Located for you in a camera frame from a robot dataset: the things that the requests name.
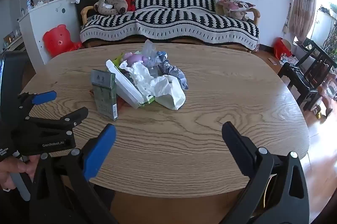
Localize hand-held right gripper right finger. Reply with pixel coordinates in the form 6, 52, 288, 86
221, 121, 310, 224

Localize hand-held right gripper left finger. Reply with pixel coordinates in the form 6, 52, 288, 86
29, 123, 116, 224

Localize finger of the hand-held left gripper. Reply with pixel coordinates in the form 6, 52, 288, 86
17, 91, 57, 119
26, 107, 89, 135

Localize green cigarette box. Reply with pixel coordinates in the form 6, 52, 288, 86
90, 69, 118, 121

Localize green snack wrapper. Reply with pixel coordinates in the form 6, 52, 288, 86
112, 53, 125, 66

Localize white plastic bag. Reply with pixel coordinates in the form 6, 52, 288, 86
154, 75, 186, 110

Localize white tissue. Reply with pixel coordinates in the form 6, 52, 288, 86
120, 60, 159, 97

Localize silver foil wrapper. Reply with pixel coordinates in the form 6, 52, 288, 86
155, 50, 189, 91

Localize clear plastic bag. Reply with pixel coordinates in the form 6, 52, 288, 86
142, 39, 159, 59

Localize person's left hand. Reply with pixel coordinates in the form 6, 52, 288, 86
0, 154, 37, 191

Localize dark chair back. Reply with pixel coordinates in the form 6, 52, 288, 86
0, 52, 32, 122

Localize red bear stool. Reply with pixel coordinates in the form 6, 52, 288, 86
43, 24, 84, 58

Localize white cabinet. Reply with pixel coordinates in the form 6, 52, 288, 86
18, 0, 83, 65

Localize black wooden chair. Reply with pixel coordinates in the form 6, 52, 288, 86
278, 38, 337, 112

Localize pink ride-on toy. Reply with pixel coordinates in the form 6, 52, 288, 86
317, 73, 337, 119

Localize red bag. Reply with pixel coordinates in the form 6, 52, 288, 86
274, 37, 293, 60

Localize brown teddy bear plush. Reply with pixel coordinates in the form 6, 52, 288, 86
94, 0, 128, 16

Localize printed cartoon pillow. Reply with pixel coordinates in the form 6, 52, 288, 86
216, 0, 256, 21

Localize black white striped blanket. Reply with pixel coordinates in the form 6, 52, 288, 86
80, 0, 260, 51

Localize potted plants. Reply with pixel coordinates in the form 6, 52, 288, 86
320, 3, 337, 57

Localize wooden frame sofa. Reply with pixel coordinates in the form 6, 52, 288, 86
80, 0, 261, 54

